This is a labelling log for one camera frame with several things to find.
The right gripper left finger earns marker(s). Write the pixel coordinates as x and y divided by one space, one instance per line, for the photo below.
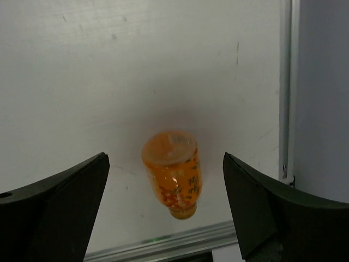
52 219

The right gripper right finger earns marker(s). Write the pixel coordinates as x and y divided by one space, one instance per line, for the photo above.
276 222

